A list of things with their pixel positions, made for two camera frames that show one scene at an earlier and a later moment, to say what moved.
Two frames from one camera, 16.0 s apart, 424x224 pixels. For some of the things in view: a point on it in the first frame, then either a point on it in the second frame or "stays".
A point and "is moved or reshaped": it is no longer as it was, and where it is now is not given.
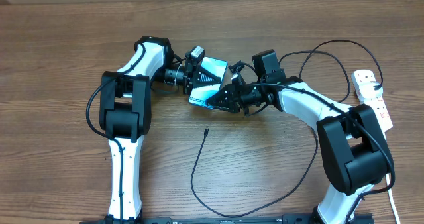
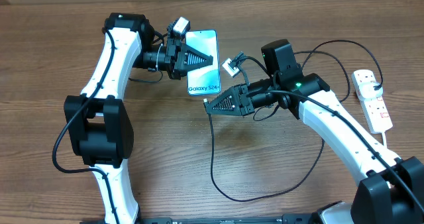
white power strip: (377, 104) stays
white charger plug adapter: (367, 91) stays
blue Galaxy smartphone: (199, 95) is moved or reshaped
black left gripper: (201, 73) -> (177, 59)
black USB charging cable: (311, 166) -> (224, 191)
